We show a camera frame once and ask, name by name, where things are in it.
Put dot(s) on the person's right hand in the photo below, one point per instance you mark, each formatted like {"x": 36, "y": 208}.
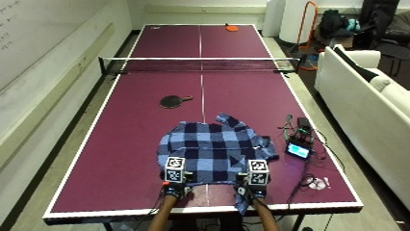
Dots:
{"x": 249, "y": 190}

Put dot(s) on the person's left hand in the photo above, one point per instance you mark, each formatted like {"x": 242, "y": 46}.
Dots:
{"x": 176, "y": 189}

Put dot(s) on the blue plaid shirt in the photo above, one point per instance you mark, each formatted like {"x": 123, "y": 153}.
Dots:
{"x": 216, "y": 147}

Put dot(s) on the white marker cube right glove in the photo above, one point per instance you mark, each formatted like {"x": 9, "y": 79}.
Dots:
{"x": 257, "y": 172}

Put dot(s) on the white marker cube glove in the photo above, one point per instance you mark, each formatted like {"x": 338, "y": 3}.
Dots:
{"x": 257, "y": 172}
{"x": 175, "y": 168}

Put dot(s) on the white marker cube left glove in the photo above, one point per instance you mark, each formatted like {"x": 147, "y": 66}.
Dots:
{"x": 175, "y": 168}

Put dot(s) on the small screen electronics device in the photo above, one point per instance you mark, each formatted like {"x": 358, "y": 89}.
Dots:
{"x": 300, "y": 146}

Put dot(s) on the black power adapter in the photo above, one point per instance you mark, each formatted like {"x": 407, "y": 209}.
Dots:
{"x": 304, "y": 122}

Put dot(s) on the black table tennis paddle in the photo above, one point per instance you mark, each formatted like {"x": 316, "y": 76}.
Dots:
{"x": 173, "y": 101}

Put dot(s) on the white sofa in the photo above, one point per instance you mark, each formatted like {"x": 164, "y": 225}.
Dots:
{"x": 368, "y": 106}

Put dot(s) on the table tennis net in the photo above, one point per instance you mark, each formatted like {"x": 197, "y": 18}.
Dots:
{"x": 200, "y": 64}

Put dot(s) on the orange table tennis paddle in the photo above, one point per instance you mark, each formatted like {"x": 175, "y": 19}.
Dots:
{"x": 232, "y": 28}

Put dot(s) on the white cylindrical column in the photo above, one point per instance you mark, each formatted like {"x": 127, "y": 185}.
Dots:
{"x": 297, "y": 20}

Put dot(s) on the white narrow panel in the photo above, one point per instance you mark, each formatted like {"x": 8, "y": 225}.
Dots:
{"x": 273, "y": 17}

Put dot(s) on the black backpack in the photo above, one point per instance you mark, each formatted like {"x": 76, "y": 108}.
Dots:
{"x": 334, "y": 22}

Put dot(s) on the whiteboard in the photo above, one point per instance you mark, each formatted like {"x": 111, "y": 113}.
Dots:
{"x": 43, "y": 35}

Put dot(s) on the black office chair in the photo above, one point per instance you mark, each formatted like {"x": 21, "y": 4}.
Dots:
{"x": 384, "y": 32}

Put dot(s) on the orange metal frame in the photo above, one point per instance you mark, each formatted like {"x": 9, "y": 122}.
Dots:
{"x": 308, "y": 32}

